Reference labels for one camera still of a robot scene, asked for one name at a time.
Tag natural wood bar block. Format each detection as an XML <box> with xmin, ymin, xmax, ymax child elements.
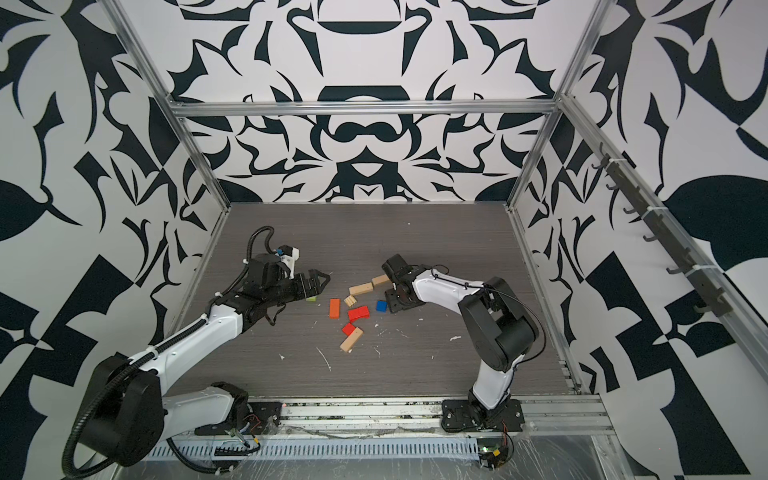
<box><xmin>349</xmin><ymin>282</ymin><xmax>374</xmax><ymax>296</ymax></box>
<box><xmin>340</xmin><ymin>327</ymin><xmax>364</xmax><ymax>353</ymax></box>
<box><xmin>371</xmin><ymin>274</ymin><xmax>392</xmax><ymax>287</ymax></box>

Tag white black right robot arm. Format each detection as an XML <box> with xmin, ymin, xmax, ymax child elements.
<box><xmin>382</xmin><ymin>255</ymin><xmax>540</xmax><ymax>415</ymax></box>

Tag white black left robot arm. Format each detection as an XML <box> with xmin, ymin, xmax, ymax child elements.
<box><xmin>62</xmin><ymin>267</ymin><xmax>331</xmax><ymax>479</ymax></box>

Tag orange rectangular wood block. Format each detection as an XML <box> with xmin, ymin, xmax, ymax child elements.
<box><xmin>329</xmin><ymin>298</ymin><xmax>341</xmax><ymax>319</ymax></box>

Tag red arch wood block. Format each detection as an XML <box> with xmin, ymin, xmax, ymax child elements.
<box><xmin>347</xmin><ymin>306</ymin><xmax>370</xmax><ymax>323</ymax></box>

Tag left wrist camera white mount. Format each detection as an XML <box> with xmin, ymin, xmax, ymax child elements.
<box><xmin>276</xmin><ymin>245</ymin><xmax>300</xmax><ymax>279</ymax></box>

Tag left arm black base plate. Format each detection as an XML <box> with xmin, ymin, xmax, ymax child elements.
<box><xmin>194</xmin><ymin>401</ymin><xmax>283</xmax><ymax>436</ymax></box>

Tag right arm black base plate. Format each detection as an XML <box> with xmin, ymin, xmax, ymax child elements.
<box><xmin>440</xmin><ymin>398</ymin><xmax>525</xmax><ymax>433</ymax></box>

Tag white slotted cable duct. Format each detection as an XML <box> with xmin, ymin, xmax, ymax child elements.
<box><xmin>176</xmin><ymin>437</ymin><xmax>480</xmax><ymax>461</ymax></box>

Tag black corrugated cable conduit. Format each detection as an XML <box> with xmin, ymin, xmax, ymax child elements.
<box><xmin>61</xmin><ymin>323</ymin><xmax>208</xmax><ymax>479</ymax></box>

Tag aluminium horizontal frame bar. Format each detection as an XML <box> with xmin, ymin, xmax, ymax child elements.
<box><xmin>170</xmin><ymin>99</ymin><xmax>556</xmax><ymax>118</ymax></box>

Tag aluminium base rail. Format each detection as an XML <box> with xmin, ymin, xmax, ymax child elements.
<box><xmin>278</xmin><ymin>395</ymin><xmax>614</xmax><ymax>436</ymax></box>

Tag black wall hook rack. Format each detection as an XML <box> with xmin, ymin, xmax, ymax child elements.
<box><xmin>594</xmin><ymin>145</ymin><xmax>733</xmax><ymax>317</ymax></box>

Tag aluminium corner frame post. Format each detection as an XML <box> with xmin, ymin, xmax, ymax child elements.
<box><xmin>99</xmin><ymin>0</ymin><xmax>231</xmax><ymax>212</ymax></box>

